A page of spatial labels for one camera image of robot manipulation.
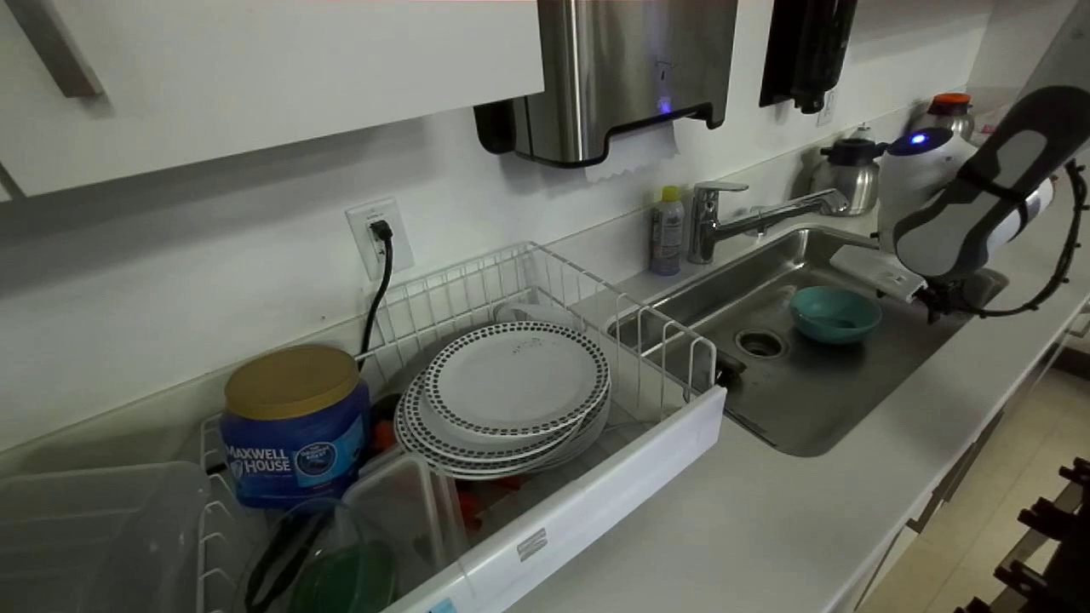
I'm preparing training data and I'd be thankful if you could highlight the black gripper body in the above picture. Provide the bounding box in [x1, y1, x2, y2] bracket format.
[916, 268, 1008, 324]

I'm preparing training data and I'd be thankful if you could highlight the teal blue bowl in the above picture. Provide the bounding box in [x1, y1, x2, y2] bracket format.
[787, 282, 890, 352]

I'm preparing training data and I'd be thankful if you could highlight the stainless steel sink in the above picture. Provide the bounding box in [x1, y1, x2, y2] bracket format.
[615, 220, 1013, 461]

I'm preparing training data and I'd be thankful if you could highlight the sink drain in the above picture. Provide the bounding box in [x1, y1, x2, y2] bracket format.
[735, 329, 787, 357]

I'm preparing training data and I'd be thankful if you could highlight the black rack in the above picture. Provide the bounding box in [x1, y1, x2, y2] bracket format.
[958, 452, 1090, 613]

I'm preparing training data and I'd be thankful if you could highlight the white dish rack drain tray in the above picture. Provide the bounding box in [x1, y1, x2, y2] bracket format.
[383, 385, 730, 613]

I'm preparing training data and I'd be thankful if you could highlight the green plastic dish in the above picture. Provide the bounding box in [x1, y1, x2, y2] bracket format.
[287, 543, 401, 613]

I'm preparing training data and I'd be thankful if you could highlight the metal kettle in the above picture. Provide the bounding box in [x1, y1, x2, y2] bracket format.
[812, 132, 890, 221]

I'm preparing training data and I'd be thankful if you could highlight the container with orange lid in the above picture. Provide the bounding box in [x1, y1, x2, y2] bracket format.
[922, 89, 981, 142]

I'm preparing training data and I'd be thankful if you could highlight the chrome faucet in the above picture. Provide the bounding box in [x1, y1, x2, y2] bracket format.
[689, 179, 852, 265]

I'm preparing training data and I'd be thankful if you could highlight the grey bottle with yellow cap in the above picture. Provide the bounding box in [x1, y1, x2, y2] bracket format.
[648, 186, 692, 280]

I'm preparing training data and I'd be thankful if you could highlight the stainless paper towel dispenser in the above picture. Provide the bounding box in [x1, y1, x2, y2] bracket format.
[471, 0, 743, 171]

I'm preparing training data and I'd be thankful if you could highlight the white plate with dotted rim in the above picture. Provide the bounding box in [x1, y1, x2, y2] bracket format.
[391, 385, 613, 485]
[422, 321, 613, 443]
[406, 357, 615, 461]

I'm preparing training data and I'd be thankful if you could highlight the small clear plastic container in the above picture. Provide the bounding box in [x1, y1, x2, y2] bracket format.
[331, 452, 471, 598]

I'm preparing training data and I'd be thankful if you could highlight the blue coffee canister tan lid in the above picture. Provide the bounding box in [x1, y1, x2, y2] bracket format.
[219, 342, 373, 516]

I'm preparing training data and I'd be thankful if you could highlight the white upper cabinet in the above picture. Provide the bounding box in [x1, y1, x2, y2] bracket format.
[0, 0, 548, 204]

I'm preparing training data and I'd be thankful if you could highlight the large clear plastic container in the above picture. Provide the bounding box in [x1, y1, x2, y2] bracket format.
[0, 456, 213, 613]

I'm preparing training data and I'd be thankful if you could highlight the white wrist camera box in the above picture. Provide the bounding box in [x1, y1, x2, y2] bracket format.
[825, 242, 928, 308]

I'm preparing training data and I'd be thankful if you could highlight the black coiled arm cable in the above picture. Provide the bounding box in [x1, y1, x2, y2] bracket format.
[985, 156, 1090, 324]

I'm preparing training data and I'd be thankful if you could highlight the black wall dispenser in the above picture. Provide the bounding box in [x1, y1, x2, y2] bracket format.
[757, 0, 860, 116]

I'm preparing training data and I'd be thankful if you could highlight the white wire dish rack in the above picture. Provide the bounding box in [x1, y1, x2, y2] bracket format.
[198, 239, 724, 613]

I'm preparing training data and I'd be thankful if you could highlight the black power cable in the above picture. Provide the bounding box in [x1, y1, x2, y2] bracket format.
[354, 220, 398, 357]

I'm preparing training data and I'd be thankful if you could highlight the white wall outlet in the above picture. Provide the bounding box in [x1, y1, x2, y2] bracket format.
[344, 201, 420, 282]

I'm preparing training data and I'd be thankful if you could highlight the black utensil handle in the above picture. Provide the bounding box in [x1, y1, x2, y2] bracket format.
[242, 508, 332, 613]

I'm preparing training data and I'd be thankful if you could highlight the grey cabinet handle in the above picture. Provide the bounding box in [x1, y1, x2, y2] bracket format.
[0, 0, 111, 113]

